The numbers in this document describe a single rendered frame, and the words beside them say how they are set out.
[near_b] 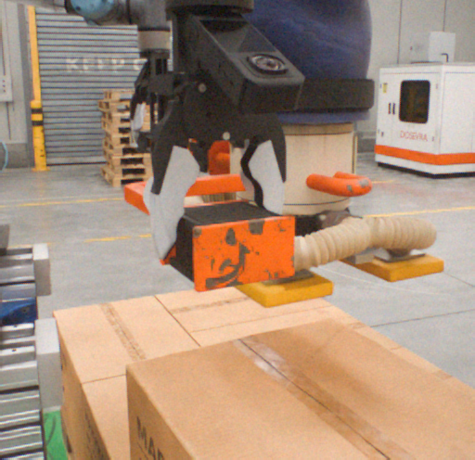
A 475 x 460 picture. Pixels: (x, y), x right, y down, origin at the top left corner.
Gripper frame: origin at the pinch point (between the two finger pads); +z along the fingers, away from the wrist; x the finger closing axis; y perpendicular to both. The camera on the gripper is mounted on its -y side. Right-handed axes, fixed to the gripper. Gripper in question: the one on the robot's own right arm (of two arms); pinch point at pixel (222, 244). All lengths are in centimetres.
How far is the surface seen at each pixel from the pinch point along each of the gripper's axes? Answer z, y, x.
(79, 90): -7, 986, -200
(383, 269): 11.0, 14.5, -30.7
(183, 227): -1.5, 1.2, 3.0
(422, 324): 124, 189, -221
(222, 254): -0.5, -4.3, 2.1
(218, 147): -2, 51, -24
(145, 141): 0, 87, -22
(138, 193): -1.2, 19.8, 0.9
